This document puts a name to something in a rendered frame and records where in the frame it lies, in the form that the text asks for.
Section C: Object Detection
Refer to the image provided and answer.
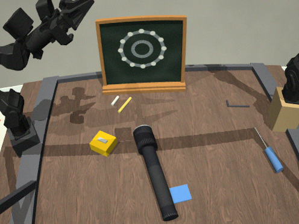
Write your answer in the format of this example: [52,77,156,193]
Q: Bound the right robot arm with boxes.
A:
[282,53,299,105]

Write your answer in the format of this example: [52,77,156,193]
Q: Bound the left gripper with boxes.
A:
[37,0,95,45]

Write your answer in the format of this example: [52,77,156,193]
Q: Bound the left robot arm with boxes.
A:
[0,0,58,140]

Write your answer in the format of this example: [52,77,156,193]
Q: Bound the blue screwdriver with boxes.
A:
[255,129,283,173]

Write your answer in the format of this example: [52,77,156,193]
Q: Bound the black flashlight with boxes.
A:
[133,125,178,221]

